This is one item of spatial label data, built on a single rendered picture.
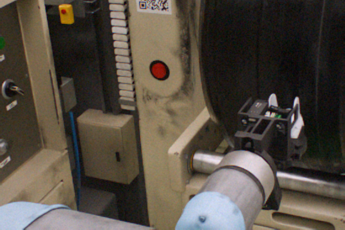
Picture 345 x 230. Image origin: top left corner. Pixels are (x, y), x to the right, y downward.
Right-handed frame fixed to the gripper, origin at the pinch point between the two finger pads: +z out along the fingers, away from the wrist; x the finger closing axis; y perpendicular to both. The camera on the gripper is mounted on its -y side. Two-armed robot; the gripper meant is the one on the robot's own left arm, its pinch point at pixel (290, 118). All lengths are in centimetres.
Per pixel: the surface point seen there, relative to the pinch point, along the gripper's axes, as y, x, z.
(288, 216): -29.2, 4.1, 13.8
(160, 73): -5.0, 32.3, 19.6
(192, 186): -24.4, 22.5, 10.5
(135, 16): 6.3, 37.0, 20.1
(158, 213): -41, 36, 20
